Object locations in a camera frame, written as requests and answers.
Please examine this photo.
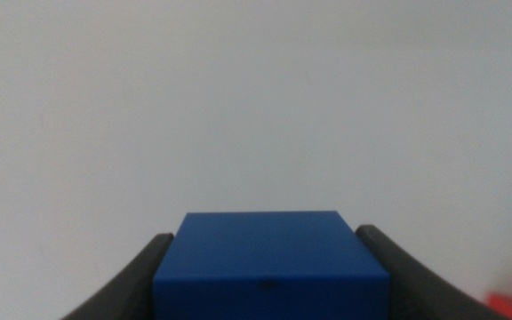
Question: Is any blue cube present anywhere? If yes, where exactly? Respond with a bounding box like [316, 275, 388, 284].
[151, 210, 392, 320]

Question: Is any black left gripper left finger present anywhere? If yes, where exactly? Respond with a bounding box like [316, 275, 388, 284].
[60, 232, 175, 320]

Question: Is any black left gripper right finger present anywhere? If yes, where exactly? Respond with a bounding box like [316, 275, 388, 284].
[355, 223, 512, 320]

